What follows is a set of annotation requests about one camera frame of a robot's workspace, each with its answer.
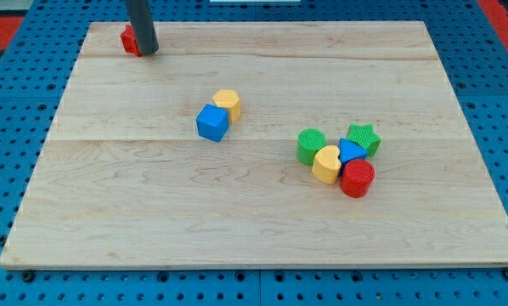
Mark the blue triangle block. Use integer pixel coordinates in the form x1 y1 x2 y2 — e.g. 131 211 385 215
338 138 368 165

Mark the green cylinder block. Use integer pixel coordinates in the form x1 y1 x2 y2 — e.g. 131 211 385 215
296 128 326 166

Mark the green star block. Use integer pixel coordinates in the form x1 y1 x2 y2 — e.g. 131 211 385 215
346 123 381 156

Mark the red cylinder block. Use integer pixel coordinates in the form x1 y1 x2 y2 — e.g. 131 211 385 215
340 159 375 198

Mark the yellow heart block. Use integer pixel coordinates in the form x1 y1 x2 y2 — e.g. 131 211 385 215
312 145 341 184

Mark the red block behind rod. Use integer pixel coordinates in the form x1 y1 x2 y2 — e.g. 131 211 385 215
120 24 143 57

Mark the light wooden board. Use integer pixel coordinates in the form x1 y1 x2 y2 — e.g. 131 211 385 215
0 21 508 270

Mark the yellow hexagon block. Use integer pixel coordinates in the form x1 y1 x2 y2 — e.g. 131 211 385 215
212 89 241 123

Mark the blue cube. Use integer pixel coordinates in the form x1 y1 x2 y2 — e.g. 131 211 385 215
196 104 229 142

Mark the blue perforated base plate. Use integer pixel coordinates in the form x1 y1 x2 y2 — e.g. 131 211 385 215
0 1 508 305

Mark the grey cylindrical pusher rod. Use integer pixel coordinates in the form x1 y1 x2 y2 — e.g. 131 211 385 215
125 0 159 54

